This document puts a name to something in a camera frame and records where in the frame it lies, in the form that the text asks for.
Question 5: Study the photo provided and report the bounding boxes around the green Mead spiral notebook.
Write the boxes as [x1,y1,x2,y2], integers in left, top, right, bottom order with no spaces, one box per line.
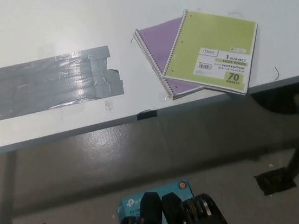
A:
[154,1,267,106]

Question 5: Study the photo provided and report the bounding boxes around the black robot body blocks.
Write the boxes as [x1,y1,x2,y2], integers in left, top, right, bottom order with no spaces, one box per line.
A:
[109,182,231,224]

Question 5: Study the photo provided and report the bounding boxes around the teal TP-Link box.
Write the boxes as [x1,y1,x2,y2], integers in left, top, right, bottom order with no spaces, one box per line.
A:
[113,178,198,224]

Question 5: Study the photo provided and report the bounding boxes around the small clear tape piece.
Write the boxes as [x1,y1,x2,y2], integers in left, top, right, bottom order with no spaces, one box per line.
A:
[103,99,114,112]

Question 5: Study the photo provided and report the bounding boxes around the small black tape strip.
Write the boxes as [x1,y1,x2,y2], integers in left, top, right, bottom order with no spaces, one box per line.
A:
[136,110,158,120]

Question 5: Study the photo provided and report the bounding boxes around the purple spiral notebook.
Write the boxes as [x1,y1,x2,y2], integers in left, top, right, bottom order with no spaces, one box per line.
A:
[132,15,205,105]

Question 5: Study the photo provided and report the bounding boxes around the curved black thread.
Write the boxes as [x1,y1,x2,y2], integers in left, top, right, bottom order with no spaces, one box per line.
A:
[273,66,282,81]

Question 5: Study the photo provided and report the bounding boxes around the grey duct tape patch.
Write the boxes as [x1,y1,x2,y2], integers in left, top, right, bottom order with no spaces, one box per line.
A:
[0,43,127,123]

